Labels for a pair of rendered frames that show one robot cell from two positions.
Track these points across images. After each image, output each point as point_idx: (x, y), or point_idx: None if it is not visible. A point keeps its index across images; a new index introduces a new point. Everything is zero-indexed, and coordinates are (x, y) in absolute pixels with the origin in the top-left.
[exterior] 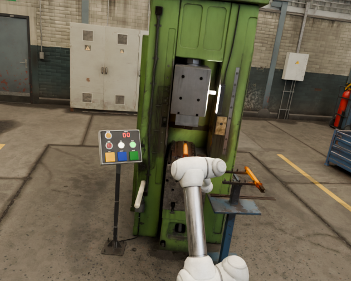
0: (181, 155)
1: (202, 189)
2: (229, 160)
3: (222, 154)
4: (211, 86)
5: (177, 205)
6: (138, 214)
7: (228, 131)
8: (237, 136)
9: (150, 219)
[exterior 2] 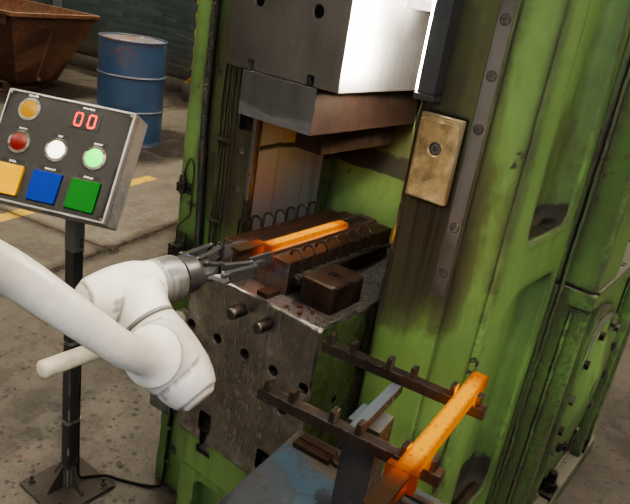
0: (237, 242)
1: (134, 381)
2: (461, 332)
3: (433, 292)
4: None
5: (216, 431)
6: (168, 417)
7: (465, 194)
8: (504, 227)
9: None
